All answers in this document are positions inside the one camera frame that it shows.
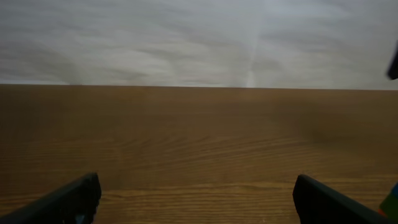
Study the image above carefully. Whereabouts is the green cube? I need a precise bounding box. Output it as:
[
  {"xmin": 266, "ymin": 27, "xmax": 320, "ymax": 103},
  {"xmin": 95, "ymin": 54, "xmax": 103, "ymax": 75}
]
[{"xmin": 378, "ymin": 191, "xmax": 398, "ymax": 219}]

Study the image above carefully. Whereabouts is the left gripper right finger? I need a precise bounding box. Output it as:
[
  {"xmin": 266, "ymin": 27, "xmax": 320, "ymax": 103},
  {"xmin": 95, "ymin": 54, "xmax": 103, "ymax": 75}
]
[{"xmin": 292, "ymin": 174, "xmax": 398, "ymax": 224}]

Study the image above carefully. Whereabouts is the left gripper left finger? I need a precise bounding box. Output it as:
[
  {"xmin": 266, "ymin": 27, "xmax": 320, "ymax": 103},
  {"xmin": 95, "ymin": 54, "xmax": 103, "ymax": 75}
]
[{"xmin": 0, "ymin": 172, "xmax": 103, "ymax": 224}]

